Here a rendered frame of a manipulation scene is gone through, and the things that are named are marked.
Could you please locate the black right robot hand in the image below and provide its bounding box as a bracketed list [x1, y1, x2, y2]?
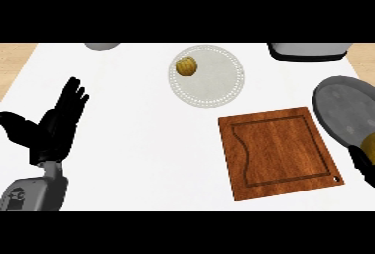
[347, 144, 375, 189]

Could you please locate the grey round pan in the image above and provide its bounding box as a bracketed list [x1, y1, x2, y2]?
[310, 75, 375, 149]

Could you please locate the yellow lemon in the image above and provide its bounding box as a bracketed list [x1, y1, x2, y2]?
[359, 132, 375, 162]

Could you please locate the grey and black appliance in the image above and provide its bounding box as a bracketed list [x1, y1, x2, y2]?
[266, 42, 355, 63]

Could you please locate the white round placemat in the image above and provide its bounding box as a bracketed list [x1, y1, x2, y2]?
[167, 44, 247, 109]

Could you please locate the yellow ridged fruit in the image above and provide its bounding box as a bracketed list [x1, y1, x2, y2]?
[174, 56, 200, 77]

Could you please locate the grey round object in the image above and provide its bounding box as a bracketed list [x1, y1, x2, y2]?
[84, 42, 121, 52]

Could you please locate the brown wooden cutting board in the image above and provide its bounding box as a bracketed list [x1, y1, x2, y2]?
[217, 106, 346, 202]

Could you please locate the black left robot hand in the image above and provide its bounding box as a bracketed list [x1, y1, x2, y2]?
[0, 76, 92, 167]

